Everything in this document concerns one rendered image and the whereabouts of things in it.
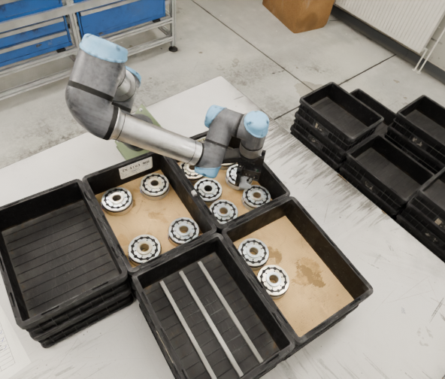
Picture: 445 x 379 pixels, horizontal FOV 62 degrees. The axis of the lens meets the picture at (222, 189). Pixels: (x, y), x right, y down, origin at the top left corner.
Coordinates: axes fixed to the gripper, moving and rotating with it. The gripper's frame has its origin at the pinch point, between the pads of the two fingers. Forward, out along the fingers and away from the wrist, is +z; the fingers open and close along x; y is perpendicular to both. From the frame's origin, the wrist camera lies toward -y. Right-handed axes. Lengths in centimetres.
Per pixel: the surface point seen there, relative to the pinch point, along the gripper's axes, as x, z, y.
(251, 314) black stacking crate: -46.7, -1.9, 14.0
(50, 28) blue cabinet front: 118, 48, -148
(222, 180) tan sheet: 0.9, 2.3, -5.8
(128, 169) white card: -8.9, -5.2, -38.3
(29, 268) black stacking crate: -50, -2, -55
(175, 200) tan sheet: -13.1, 1.1, -20.0
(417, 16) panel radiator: 253, 63, 114
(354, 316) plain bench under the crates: -35, 12, 50
